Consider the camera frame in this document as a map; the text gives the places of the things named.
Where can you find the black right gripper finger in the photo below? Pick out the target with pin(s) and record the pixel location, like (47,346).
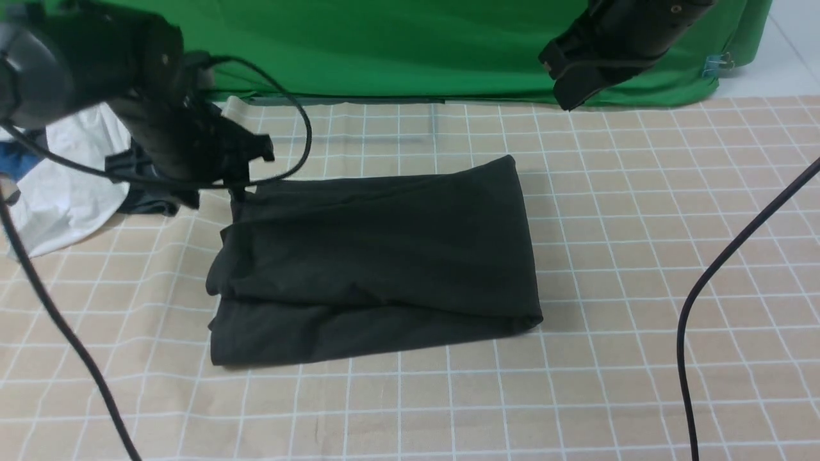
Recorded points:
(574,85)

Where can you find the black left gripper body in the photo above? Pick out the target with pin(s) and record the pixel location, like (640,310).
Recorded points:
(197,146)

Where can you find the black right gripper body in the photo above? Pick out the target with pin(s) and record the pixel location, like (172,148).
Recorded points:
(634,35)

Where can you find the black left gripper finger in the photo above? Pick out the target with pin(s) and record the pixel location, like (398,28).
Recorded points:
(237,193)

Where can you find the dark gray long-sleeve shirt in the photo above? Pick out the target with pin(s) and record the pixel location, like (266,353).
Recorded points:
(311,271)

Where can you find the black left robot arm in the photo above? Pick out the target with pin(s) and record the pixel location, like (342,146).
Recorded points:
(134,62)

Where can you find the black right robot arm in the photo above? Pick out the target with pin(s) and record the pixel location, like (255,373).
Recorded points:
(612,42)

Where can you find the white crumpled shirt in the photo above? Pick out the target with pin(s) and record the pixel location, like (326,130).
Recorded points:
(59,206)

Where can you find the dark teal crumpled garment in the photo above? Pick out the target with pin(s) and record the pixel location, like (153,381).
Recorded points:
(142,199)

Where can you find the blue binder clip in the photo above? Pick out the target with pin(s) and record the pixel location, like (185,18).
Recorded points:
(716,64)

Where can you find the beige checkered tablecloth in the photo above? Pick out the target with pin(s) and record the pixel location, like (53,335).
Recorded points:
(626,208)

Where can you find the green backdrop cloth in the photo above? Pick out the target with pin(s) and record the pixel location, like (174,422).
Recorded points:
(451,50)

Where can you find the blue crumpled garment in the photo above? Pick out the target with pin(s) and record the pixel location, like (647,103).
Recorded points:
(16,160)

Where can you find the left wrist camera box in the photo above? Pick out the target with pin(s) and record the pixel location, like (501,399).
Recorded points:
(198,68)

